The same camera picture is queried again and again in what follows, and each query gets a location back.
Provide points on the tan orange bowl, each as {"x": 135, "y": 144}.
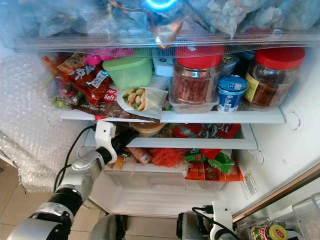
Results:
{"x": 150, "y": 129}

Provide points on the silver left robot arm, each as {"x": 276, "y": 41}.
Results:
{"x": 75, "y": 182}

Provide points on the white fridge shelf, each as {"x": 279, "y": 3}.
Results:
{"x": 220, "y": 117}
{"x": 195, "y": 143}

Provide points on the white fridge cabinet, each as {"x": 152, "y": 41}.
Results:
{"x": 280, "y": 145}

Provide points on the black edged fridge door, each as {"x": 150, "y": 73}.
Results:
{"x": 280, "y": 192}

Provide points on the small orange packet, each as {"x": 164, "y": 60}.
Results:
{"x": 140, "y": 156}

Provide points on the wrap picture food packet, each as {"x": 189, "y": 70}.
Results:
{"x": 142, "y": 100}

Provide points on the red plastic bag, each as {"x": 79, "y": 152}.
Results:
{"x": 167, "y": 157}

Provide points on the brown snack packet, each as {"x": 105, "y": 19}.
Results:
{"x": 97, "y": 105}

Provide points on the clear crisper drawer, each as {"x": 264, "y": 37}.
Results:
{"x": 155, "y": 190}

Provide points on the green plastic container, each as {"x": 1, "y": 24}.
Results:
{"x": 130, "y": 72}

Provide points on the clear plastic food box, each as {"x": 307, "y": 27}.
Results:
{"x": 192, "y": 108}

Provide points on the red snack packet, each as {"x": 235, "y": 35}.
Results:
{"x": 85, "y": 75}

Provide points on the white carton box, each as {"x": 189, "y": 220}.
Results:
{"x": 162, "y": 67}

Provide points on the red printed flat packet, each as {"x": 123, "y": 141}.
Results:
{"x": 210, "y": 131}

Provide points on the green snack packet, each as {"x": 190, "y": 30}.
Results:
{"x": 210, "y": 159}

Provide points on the pink wrapped item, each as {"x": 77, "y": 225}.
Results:
{"x": 95, "y": 59}

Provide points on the large orange snack packet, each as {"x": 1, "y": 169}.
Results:
{"x": 210, "y": 174}

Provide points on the red lid jar unlabelled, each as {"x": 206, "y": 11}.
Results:
{"x": 197, "y": 80}

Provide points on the bubble wrap sheet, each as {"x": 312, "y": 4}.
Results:
{"x": 30, "y": 120}

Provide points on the grey right robot leg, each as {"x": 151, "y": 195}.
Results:
{"x": 189, "y": 226}

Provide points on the blue white yoghurt cup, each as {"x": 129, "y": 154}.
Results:
{"x": 231, "y": 93}

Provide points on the clear drawer with frozen bags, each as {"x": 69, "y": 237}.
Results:
{"x": 80, "y": 25}

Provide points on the white sticker label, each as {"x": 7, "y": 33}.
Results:
{"x": 250, "y": 186}

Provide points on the red lid jar yellow label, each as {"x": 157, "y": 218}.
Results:
{"x": 275, "y": 82}

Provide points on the clear plastic tub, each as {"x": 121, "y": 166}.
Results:
{"x": 307, "y": 215}

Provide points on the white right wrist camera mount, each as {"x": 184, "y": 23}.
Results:
{"x": 222, "y": 220}

